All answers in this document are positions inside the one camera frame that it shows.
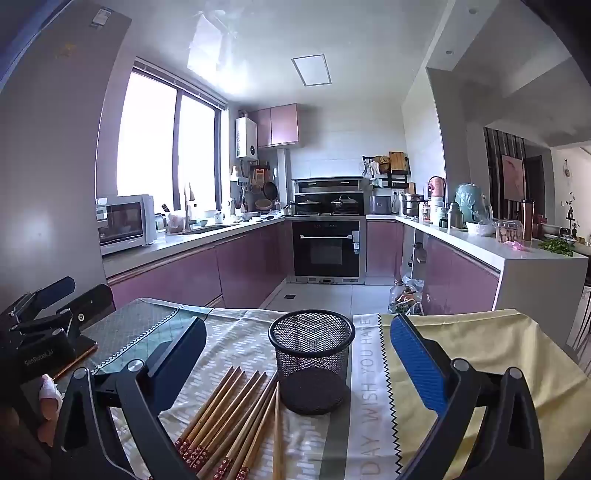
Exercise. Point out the brown tumbler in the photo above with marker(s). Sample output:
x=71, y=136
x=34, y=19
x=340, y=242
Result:
x=527, y=219

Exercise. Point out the white water heater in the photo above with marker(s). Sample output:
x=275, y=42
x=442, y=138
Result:
x=246, y=138

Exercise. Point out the wooden cutting board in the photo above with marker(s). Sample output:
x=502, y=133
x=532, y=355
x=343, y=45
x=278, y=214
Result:
x=397, y=161

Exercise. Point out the plastic bags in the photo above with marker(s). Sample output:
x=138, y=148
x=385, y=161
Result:
x=408, y=297

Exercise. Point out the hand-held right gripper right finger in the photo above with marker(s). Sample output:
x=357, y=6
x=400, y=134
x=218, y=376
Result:
x=418, y=364

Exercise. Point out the steel thermos flask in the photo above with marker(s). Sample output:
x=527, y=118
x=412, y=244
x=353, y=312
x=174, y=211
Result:
x=455, y=217

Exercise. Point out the steel sink faucet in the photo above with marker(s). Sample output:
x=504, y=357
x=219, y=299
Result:
x=187, y=207

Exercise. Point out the clear plastic food container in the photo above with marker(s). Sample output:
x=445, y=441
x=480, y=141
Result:
x=509, y=232

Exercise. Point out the pale bamboo chopstick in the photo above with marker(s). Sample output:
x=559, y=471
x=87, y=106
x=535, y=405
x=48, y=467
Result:
x=277, y=438

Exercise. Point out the pink electric kettle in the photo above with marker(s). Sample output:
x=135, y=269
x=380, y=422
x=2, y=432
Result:
x=436, y=191

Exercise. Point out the steel range hood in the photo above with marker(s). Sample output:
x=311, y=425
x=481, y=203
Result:
x=330, y=184

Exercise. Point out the white microwave oven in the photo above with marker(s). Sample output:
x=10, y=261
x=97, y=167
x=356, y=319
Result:
x=122, y=224

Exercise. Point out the teal countertop appliance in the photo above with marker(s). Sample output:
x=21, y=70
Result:
x=471, y=201

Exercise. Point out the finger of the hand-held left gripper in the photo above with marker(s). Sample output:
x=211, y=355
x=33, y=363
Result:
x=81, y=304
x=55, y=288

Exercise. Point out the kitchen window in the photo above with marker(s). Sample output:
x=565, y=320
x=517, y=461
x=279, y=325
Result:
x=147, y=138

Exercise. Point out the green leafy vegetables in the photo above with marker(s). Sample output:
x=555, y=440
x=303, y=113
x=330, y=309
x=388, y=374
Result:
x=556, y=247

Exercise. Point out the hanging frying pan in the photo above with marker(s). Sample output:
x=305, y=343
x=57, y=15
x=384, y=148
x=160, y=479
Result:
x=270, y=190

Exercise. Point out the ceiling light panel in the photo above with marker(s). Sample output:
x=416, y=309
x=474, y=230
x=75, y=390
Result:
x=311, y=70

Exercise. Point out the framed wall picture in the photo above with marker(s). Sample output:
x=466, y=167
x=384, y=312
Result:
x=512, y=177

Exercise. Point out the person's left hand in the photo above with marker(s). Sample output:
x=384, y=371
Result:
x=48, y=406

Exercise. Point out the grey refrigerator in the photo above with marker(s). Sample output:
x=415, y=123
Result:
x=55, y=161

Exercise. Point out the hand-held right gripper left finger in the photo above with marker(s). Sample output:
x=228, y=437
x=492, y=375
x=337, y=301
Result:
x=180, y=355

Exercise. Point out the pink base cabinet run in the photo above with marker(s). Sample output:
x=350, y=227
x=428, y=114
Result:
x=198, y=272
x=457, y=281

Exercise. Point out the black mesh holder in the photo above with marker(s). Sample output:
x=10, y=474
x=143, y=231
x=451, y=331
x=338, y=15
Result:
x=314, y=364

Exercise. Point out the white kitchen countertop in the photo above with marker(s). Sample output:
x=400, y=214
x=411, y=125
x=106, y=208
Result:
x=461, y=240

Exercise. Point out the black wall rack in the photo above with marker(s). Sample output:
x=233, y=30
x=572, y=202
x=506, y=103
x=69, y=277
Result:
x=397, y=177

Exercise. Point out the white bowl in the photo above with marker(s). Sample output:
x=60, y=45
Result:
x=480, y=229

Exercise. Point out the bundle of wooden chopsticks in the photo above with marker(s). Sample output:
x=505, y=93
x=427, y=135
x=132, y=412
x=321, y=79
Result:
x=221, y=415

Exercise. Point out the pink wall cabinet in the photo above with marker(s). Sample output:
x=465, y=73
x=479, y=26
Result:
x=281, y=124

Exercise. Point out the black lidded pot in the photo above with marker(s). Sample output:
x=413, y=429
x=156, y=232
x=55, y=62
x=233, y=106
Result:
x=308, y=206
x=344, y=205

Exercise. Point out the black built-in oven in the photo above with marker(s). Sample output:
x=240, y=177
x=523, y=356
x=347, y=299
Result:
x=323, y=251

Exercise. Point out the steel steamer pot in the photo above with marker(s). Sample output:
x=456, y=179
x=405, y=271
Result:
x=411, y=205

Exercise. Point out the patterned tablecloth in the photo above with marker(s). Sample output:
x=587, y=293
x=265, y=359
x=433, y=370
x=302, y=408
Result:
x=240, y=350

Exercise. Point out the silver countertop appliance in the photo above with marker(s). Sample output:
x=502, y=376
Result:
x=381, y=205

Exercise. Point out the metal chair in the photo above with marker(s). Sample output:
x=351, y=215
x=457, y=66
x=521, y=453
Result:
x=582, y=323

